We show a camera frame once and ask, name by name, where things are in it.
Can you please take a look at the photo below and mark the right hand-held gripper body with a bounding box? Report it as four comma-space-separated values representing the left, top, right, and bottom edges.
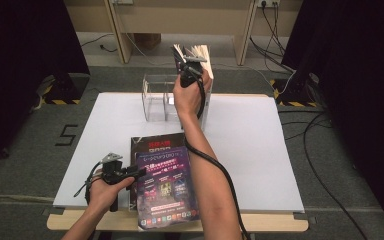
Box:
178, 55, 209, 90

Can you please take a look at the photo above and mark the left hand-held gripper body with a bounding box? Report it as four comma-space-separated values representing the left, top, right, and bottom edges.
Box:
100, 152, 130, 213

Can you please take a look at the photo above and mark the white book with picture grid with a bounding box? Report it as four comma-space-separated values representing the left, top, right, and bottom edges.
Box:
191, 44, 215, 133

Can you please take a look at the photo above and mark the clear acrylic book rack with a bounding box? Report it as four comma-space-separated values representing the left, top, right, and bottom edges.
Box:
141, 73, 182, 123

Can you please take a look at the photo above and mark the person's left hand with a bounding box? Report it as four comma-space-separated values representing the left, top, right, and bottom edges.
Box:
88, 169, 136, 215

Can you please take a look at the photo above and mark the person's right hand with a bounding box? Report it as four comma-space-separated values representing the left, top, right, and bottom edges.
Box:
172, 68, 213, 118

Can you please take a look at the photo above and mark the beige wooden desk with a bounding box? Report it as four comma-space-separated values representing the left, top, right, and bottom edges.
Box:
103, 0, 259, 67

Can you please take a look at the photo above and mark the white board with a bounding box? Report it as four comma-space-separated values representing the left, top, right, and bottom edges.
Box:
52, 92, 306, 214

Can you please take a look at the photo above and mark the black stand base striped tape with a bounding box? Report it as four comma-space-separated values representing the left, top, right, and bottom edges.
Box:
41, 71, 91, 106
269, 73, 321, 108

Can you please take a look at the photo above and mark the black curtain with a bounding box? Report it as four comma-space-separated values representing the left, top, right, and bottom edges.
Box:
281, 0, 384, 240
0, 0, 92, 175

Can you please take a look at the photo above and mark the wooden table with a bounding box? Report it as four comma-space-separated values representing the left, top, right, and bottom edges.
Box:
46, 209, 310, 233

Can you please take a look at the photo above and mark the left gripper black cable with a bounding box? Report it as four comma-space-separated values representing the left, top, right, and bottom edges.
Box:
73, 161, 104, 206

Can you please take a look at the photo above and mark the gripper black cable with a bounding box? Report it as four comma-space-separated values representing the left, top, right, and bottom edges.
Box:
183, 73, 252, 240
73, 161, 104, 206

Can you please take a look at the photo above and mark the black floor cable with plug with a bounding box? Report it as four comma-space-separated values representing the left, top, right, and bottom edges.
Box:
80, 32, 118, 54

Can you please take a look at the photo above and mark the black power cable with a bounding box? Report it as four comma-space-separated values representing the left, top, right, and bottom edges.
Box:
248, 35, 296, 74
260, 1, 287, 58

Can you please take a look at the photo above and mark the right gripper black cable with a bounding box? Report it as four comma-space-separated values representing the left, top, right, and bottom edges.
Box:
183, 73, 252, 240

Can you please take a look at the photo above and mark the white wall socket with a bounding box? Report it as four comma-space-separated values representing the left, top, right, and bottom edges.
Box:
257, 0, 281, 8

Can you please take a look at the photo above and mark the long black floor cable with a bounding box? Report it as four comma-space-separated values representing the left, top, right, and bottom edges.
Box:
301, 111, 370, 240

